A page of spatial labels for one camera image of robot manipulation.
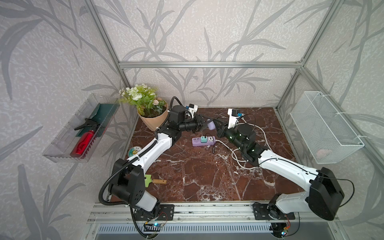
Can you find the clear plastic wall bin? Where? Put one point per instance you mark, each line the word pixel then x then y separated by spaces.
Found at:
pixel 79 138

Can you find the round green tape roll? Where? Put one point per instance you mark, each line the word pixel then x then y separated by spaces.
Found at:
pixel 133 151

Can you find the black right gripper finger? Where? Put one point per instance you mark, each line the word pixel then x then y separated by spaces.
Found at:
pixel 219 123
pixel 221 132

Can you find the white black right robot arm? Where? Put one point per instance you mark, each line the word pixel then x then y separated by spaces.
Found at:
pixel 321 195

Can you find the teal usb charger plug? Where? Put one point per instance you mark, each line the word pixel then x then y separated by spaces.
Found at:
pixel 204 139

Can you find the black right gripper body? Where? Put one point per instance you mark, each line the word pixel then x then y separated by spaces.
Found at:
pixel 231 136

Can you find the green garden fork wooden handle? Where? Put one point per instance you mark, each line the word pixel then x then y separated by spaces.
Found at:
pixel 149 180

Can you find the purple power strip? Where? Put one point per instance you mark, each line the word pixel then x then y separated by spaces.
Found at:
pixel 196 142

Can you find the red spray bottle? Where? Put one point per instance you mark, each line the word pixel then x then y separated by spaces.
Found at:
pixel 83 143

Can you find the artificial white flower plant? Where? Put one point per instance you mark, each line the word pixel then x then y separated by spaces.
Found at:
pixel 145 99

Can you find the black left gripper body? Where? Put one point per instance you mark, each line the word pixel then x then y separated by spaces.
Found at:
pixel 192 124

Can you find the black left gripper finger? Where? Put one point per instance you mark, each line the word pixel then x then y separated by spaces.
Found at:
pixel 206 118
pixel 206 126

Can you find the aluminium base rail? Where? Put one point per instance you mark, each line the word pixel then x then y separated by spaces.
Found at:
pixel 195 212

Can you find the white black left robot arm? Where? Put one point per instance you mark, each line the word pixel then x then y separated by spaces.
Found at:
pixel 126 185

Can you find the white wire mesh basket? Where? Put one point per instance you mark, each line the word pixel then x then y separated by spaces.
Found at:
pixel 328 136

